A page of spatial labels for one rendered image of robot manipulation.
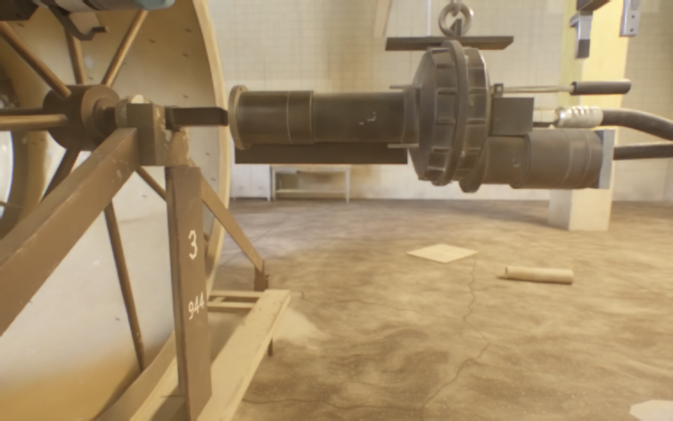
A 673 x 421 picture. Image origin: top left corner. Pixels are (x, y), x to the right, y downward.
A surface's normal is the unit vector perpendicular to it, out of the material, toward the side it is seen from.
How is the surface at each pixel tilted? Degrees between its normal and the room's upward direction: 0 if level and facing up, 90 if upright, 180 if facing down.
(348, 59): 90
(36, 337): 21
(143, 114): 90
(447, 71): 59
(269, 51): 90
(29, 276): 90
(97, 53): 120
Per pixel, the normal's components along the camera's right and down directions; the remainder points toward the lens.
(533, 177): -0.05, 0.66
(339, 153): -0.06, 0.13
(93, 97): 1.00, 0.01
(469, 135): -0.05, 0.46
